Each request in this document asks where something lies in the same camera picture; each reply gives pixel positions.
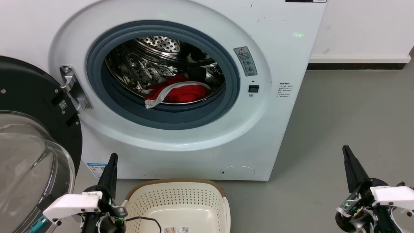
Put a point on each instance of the grey warning sticker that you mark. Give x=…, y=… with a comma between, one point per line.
x=245, y=61

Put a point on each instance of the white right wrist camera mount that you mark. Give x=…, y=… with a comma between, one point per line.
x=393, y=196

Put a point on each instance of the teal plastic connector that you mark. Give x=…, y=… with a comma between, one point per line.
x=40, y=224

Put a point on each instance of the black door lock socket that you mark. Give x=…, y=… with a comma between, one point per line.
x=254, y=88

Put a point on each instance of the black wall baseboard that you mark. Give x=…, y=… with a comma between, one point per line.
x=355, y=66

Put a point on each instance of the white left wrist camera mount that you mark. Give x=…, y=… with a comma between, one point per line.
x=71, y=204

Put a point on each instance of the barcode label sticker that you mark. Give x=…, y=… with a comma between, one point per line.
x=176, y=230

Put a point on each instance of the red and white garment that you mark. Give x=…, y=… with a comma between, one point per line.
x=184, y=92

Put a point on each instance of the stainless steel washing machine drum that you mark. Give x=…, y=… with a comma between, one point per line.
x=145, y=61

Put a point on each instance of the silver metal door hinge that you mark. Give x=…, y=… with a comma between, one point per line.
x=75, y=94

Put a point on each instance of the round drain filter cover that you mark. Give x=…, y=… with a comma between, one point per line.
x=237, y=172

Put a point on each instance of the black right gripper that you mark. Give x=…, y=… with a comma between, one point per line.
x=355, y=210

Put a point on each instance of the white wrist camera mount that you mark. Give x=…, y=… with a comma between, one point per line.
x=393, y=196
x=71, y=204

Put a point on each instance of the blue energy label sticker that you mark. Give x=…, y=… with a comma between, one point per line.
x=96, y=169

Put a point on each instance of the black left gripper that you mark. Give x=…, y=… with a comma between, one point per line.
x=108, y=215

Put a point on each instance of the QR code sticker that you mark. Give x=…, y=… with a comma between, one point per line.
x=63, y=104

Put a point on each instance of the white front-loading washing machine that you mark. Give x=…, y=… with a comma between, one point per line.
x=284, y=48

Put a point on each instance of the cream plastic laundry basket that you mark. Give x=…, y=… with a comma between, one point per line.
x=181, y=207

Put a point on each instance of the grey rubber door gasket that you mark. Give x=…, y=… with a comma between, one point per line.
x=161, y=118

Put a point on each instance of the black round washer door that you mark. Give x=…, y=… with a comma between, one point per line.
x=29, y=97

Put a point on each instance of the white text label sticker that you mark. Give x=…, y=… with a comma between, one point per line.
x=285, y=89

